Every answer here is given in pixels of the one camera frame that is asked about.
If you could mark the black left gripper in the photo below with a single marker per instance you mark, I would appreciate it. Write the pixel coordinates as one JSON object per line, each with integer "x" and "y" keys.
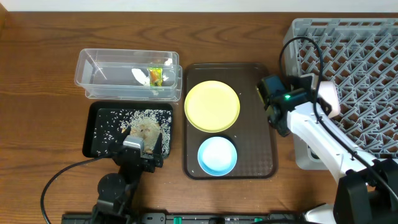
{"x": 144, "y": 160}

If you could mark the pink bowl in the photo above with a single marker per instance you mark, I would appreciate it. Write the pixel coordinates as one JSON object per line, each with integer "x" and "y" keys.
{"x": 328, "y": 92}

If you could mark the yellow plate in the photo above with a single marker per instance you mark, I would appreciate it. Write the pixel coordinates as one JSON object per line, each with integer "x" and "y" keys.
{"x": 212, "y": 106}

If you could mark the green pandan cake wrapper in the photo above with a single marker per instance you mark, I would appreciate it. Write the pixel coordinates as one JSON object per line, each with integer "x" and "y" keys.
{"x": 155, "y": 75}

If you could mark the light blue bowl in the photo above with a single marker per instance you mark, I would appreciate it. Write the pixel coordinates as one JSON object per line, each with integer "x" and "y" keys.
{"x": 217, "y": 156}

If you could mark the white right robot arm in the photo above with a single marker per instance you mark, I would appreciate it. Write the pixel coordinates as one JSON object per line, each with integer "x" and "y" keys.
{"x": 367, "y": 186}

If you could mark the black food waste tray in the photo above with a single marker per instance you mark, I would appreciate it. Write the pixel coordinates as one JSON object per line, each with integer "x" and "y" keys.
{"x": 96, "y": 106}

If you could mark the clear plastic waste bin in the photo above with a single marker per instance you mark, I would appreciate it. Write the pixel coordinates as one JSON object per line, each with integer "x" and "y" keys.
{"x": 106, "y": 74}

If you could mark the grey dishwasher rack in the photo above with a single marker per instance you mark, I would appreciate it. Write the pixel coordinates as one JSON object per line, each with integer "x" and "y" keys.
{"x": 360, "y": 58}

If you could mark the dark brown serving tray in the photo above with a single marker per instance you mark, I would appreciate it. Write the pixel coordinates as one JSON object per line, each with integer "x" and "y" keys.
{"x": 251, "y": 134}

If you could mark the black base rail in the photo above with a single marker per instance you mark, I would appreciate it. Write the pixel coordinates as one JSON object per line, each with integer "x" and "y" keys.
{"x": 202, "y": 218}

